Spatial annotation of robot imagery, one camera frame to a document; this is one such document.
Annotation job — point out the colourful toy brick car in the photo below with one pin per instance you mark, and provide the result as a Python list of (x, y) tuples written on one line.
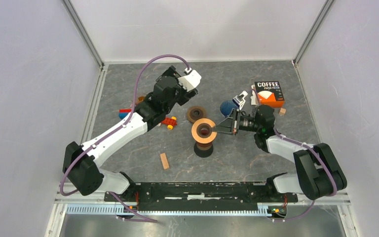
[(169, 122)]

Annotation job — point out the light wooden ring holder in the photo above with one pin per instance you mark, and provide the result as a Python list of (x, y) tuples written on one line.
[(202, 131)]

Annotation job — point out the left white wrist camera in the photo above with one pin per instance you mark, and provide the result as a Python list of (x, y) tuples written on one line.
[(190, 80)]

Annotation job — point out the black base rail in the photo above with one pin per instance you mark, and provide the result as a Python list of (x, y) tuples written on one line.
[(201, 196)]

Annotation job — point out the blue red toy brick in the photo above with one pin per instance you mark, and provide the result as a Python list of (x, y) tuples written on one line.
[(123, 113)]

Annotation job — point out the orange black coffee filter box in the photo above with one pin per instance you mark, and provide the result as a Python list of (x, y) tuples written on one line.
[(269, 93)]

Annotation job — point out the blue ribbed plastic dripper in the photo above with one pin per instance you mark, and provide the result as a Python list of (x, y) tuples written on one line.
[(227, 106)]

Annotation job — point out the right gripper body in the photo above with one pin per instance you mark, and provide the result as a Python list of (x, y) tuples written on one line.
[(242, 123)]

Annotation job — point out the small wooden block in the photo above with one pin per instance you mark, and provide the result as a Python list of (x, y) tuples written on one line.
[(164, 161)]

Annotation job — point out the orange glass carafe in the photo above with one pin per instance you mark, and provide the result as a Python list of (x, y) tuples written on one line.
[(140, 99)]

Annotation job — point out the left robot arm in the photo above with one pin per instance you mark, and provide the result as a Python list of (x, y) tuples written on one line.
[(82, 163)]

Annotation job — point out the small wooden cube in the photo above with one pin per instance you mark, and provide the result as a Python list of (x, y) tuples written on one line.
[(282, 111)]

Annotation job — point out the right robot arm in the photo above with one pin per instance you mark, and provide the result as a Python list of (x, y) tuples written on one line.
[(318, 173)]

